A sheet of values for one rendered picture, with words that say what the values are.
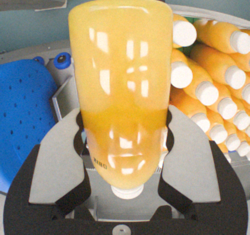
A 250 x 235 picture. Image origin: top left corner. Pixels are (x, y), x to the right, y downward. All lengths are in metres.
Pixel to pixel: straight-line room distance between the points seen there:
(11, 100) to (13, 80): 0.03
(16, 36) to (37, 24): 0.27
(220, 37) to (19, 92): 0.37
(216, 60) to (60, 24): 1.26
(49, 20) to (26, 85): 1.18
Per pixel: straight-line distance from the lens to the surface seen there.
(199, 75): 0.32
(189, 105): 0.35
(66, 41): 0.50
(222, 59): 0.34
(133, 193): 0.19
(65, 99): 0.38
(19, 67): 0.29
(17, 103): 0.28
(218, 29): 0.33
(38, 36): 1.52
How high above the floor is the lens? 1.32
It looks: 58 degrees down
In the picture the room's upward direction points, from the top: 180 degrees counter-clockwise
